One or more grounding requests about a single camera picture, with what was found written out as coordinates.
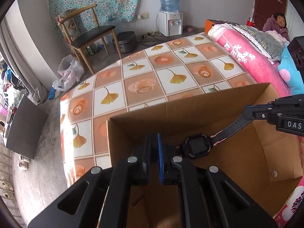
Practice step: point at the wooden chair with black seat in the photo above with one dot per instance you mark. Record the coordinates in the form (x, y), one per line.
(95, 32)

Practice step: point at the brown cardboard box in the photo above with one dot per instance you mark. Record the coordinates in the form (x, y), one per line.
(190, 109)

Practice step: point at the small blue plastic item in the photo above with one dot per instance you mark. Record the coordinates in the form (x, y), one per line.
(51, 93)

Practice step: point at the grey rice cooker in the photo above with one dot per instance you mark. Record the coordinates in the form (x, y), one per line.
(125, 42)

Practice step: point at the pile of clothes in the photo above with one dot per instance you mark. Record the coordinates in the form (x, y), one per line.
(9, 80)

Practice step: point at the black flat board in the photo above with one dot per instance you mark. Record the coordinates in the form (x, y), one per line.
(26, 128)

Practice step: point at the red thermos bottle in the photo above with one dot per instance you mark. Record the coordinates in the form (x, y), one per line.
(249, 21)

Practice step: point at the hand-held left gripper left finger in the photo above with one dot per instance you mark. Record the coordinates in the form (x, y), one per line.
(150, 159)

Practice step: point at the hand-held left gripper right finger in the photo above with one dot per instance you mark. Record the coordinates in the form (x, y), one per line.
(162, 159)

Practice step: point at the white water dispenser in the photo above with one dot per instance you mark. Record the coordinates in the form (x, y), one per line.
(171, 23)

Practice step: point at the dark red door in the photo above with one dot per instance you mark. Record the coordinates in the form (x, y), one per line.
(270, 7)

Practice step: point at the teal floral hanging cloth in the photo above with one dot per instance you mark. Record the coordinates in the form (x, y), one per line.
(99, 2)

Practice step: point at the blue pillow with pink dots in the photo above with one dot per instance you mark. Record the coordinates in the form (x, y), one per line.
(292, 76)

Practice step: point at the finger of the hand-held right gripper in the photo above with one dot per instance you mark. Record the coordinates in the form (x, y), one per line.
(257, 106)
(260, 115)

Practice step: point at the white wall socket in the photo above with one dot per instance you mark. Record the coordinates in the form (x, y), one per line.
(142, 16)

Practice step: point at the printed fabric bag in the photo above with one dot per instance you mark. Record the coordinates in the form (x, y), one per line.
(68, 28)

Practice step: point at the pink floral blanket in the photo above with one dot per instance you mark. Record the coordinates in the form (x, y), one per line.
(249, 57)

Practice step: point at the white plastic bag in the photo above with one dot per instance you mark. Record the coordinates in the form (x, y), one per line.
(68, 73)

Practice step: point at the grey curtain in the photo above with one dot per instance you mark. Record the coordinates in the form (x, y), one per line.
(26, 76)

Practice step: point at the black and pink wristwatch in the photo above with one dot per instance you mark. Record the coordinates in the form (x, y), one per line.
(197, 146)

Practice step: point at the grey leaf pattern pillow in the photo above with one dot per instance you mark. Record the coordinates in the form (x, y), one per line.
(261, 40)

